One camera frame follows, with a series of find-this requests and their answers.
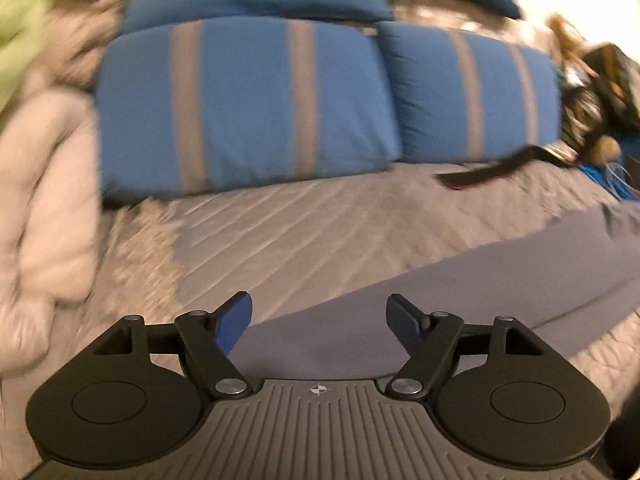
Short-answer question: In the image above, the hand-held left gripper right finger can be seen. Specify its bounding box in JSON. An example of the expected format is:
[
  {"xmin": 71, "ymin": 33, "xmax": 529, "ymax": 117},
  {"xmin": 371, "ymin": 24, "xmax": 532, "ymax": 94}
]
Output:
[{"xmin": 385, "ymin": 293, "xmax": 544, "ymax": 402}]

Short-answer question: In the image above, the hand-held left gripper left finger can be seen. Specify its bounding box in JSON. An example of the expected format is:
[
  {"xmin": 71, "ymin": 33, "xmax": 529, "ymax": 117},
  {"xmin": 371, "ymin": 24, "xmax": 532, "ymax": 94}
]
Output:
[{"xmin": 94, "ymin": 291, "xmax": 254, "ymax": 402}]

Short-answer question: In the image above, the grey-blue garment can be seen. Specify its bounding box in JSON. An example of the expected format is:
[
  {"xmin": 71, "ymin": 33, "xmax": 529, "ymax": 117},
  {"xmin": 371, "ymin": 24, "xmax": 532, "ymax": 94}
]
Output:
[{"xmin": 239, "ymin": 199, "xmax": 640, "ymax": 377}]

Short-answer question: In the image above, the grey quilted bedspread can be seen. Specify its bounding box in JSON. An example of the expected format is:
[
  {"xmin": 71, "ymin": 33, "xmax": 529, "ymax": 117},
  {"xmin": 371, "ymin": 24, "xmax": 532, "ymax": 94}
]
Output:
[{"xmin": 0, "ymin": 157, "xmax": 640, "ymax": 461}]

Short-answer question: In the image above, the black belt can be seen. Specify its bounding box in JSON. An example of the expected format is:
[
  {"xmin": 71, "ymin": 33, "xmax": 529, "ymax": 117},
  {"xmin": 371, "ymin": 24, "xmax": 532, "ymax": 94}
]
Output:
[{"xmin": 435, "ymin": 145, "xmax": 552, "ymax": 192}]

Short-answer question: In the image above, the blue pillow with grey stripes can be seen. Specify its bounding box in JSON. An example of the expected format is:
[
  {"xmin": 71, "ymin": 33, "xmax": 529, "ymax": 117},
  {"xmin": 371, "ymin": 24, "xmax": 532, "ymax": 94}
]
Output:
[
  {"xmin": 94, "ymin": 16, "xmax": 404, "ymax": 207},
  {"xmin": 377, "ymin": 20, "xmax": 564, "ymax": 164}
]

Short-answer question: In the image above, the white blanket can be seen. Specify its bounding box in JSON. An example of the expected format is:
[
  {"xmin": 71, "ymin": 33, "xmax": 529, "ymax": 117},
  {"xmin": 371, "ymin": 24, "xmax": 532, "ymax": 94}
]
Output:
[{"xmin": 0, "ymin": 87, "xmax": 103, "ymax": 366}]

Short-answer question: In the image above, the tan fluffy ball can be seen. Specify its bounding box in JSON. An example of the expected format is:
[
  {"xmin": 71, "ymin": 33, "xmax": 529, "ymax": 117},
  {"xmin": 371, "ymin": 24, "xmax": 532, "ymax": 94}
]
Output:
[{"xmin": 597, "ymin": 135, "xmax": 624, "ymax": 164}]

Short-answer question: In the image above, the green cloth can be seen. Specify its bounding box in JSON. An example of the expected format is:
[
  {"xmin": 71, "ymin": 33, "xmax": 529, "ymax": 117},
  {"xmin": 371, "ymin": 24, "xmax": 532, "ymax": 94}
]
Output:
[{"xmin": 0, "ymin": 0, "xmax": 117, "ymax": 111}]

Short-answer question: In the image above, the blue stringy bundle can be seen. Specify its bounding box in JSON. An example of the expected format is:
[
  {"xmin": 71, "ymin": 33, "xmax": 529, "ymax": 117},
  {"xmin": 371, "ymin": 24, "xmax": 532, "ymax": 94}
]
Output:
[{"xmin": 581, "ymin": 160, "xmax": 637, "ymax": 202}]

